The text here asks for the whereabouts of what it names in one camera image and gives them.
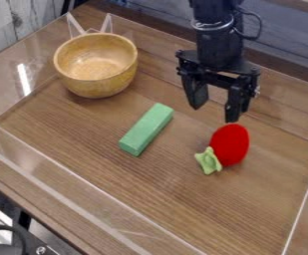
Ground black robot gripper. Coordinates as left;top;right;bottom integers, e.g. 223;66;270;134
175;19;259;123

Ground red plush strawberry toy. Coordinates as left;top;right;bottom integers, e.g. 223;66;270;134
194;124;249;175

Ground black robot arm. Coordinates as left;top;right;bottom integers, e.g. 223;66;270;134
174;0;262;123

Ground green rectangular block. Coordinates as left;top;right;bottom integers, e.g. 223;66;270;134
119;104;172;156

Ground wooden bowl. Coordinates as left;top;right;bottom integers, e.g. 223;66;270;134
52;33;139;99

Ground black metal stand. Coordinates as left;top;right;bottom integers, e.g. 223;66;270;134
12;209;74;255

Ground clear acrylic tray wall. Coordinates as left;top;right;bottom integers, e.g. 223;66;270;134
0;9;308;255

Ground black cable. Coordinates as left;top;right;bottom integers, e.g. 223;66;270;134
0;223;28;255

